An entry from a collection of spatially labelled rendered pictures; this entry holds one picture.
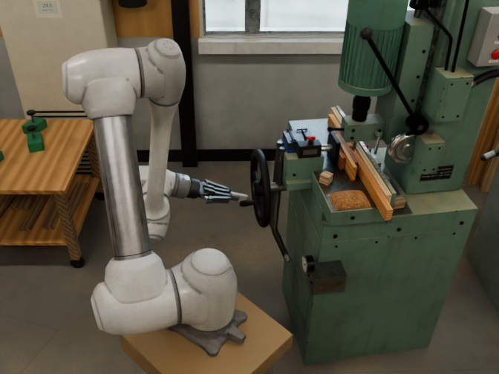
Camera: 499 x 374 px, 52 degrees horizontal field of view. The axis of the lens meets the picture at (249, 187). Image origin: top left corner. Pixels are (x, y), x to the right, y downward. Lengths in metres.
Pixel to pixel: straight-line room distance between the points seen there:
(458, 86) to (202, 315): 1.01
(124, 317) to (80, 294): 1.32
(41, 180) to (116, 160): 1.22
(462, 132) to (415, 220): 0.34
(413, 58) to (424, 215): 0.55
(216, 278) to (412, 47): 0.92
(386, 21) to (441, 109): 0.32
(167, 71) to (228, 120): 1.97
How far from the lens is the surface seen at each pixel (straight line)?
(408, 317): 2.32
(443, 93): 1.68
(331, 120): 2.09
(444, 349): 2.57
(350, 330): 2.25
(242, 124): 3.36
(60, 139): 2.85
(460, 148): 1.95
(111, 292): 1.40
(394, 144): 1.78
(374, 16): 1.61
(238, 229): 2.94
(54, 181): 2.54
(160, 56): 1.38
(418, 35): 1.70
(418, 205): 1.94
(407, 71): 1.74
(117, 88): 1.37
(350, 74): 1.70
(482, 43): 1.70
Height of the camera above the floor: 1.94
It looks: 37 degrees down
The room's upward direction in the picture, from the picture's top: 1 degrees clockwise
